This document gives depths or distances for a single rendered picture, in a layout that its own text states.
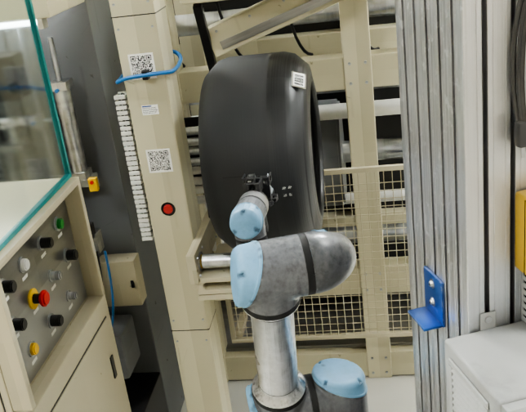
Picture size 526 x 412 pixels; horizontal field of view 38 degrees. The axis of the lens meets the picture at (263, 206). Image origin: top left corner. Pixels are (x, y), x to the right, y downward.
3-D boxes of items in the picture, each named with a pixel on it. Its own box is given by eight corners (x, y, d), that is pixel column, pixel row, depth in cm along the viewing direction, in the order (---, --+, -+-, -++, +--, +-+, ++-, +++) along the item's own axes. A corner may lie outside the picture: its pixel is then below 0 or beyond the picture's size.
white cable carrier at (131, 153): (141, 240, 245) (113, 96, 227) (145, 234, 250) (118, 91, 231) (155, 239, 244) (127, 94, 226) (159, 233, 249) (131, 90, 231)
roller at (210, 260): (197, 261, 235) (198, 251, 238) (199, 271, 238) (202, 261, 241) (309, 254, 230) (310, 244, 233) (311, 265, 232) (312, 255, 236)
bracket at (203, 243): (190, 284, 235) (184, 256, 231) (212, 230, 271) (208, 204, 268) (201, 284, 234) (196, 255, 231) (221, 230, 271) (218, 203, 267)
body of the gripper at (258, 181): (272, 171, 197) (266, 183, 186) (275, 203, 200) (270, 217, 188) (242, 172, 199) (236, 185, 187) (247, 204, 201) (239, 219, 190)
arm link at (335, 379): (376, 429, 169) (372, 378, 164) (316, 441, 167) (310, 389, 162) (362, 396, 180) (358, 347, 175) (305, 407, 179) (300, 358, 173)
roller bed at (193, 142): (182, 208, 281) (169, 130, 270) (190, 192, 295) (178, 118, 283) (235, 203, 278) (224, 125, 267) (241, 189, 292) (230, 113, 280)
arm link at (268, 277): (321, 437, 170) (315, 262, 135) (255, 450, 169) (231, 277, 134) (309, 393, 179) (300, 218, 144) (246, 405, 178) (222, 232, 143)
